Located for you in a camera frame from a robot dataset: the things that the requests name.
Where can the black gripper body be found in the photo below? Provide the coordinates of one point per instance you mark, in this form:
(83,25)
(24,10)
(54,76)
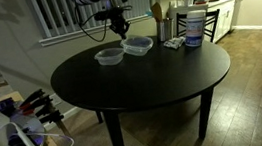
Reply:
(120,23)

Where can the clear plastic food container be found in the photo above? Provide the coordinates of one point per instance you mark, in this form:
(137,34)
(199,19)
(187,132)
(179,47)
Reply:
(145,50)
(109,57)

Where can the blue container lid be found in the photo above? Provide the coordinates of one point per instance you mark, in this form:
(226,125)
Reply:
(137,42)

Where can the wooden spatula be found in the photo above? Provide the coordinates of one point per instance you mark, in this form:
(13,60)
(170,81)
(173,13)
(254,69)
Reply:
(156,11)

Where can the white window sill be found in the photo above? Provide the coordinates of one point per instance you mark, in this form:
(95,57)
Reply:
(76,35)

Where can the patterned napkin packet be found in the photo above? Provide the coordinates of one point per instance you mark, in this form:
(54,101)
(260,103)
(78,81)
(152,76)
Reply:
(174,42)

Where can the round black wooden table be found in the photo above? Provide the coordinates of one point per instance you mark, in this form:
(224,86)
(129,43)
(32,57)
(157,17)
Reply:
(145,78)

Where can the white window blinds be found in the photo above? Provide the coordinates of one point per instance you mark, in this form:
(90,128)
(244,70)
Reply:
(59,11)

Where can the white disinfectant wipes canister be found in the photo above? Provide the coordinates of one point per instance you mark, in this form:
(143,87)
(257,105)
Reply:
(195,29)

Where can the white kitchen counter cabinet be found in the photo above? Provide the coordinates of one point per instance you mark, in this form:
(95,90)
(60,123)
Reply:
(224,14)

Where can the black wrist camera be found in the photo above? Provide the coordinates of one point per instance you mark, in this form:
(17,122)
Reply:
(113,12)

